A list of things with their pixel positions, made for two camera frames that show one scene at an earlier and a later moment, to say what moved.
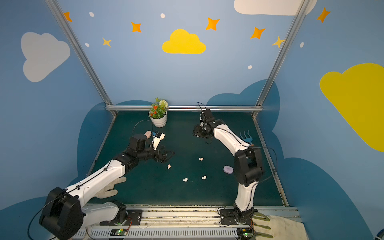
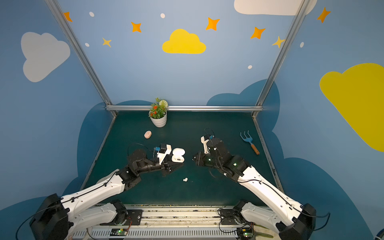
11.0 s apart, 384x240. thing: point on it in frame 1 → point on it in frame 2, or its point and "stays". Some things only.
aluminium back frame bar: (188, 108) stays
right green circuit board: (244, 233) stays
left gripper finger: (170, 153) → (175, 165)
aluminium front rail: (184, 222) stays
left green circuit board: (118, 232) stays
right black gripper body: (201, 130) → (204, 159)
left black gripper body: (161, 154) → (165, 169)
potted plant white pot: (158, 112) stays
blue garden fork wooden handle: (247, 139) stays
